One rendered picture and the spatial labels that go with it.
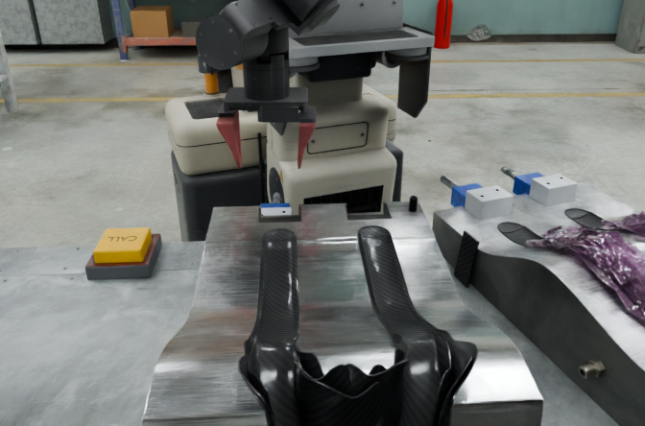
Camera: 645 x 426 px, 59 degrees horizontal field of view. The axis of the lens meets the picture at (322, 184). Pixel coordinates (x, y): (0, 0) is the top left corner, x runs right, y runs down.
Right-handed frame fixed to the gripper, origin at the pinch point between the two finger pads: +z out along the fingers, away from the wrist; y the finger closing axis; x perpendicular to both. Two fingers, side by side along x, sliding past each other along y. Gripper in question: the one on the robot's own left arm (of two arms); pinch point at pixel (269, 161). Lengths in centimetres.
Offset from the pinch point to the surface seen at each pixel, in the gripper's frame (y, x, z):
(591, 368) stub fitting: 30.9, -30.3, 7.8
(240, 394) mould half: 0.7, -41.3, -0.7
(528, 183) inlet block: 36.8, 4.1, 5.3
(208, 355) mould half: -2.0, -37.5, -0.7
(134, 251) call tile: -16.9, -7.3, 9.3
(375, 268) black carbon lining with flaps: 12.3, -18.7, 4.4
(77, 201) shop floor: -105, 173, 94
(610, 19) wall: 316, 525, 65
